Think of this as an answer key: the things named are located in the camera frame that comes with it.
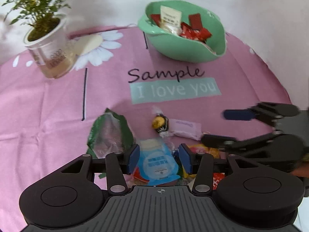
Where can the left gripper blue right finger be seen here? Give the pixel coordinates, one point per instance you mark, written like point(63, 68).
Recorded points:
point(202, 165)

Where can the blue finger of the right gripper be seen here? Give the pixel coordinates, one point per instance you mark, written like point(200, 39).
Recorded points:
point(238, 114)

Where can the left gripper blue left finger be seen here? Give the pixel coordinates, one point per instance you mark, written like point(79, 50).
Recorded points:
point(120, 164)

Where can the blue jelly cup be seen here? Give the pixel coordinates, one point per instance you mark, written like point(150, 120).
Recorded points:
point(156, 163)

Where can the red korean snack packet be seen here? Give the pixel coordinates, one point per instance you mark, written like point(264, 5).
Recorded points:
point(217, 177)

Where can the green clear empty wrapper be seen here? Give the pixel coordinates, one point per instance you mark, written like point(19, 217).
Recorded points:
point(109, 133)

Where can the light pink snack packet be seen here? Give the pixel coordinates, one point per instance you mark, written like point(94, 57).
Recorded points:
point(184, 129)

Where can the gold foil candy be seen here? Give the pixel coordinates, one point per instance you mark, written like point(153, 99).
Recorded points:
point(160, 122)

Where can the pink printed tablecloth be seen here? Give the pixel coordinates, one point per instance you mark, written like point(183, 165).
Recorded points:
point(45, 123)

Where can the red glossy candy packet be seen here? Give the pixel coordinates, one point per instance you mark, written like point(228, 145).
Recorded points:
point(199, 35)

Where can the green plastic bowl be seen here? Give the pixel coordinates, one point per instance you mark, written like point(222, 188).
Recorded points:
point(166, 39)

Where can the red chocolate bar wrapper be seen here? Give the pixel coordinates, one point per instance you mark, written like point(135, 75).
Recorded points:
point(195, 21)

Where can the cream milk tea sachet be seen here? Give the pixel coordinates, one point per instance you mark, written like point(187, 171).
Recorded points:
point(170, 16)

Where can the potted green plant clear cup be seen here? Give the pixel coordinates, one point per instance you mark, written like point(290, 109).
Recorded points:
point(46, 40)

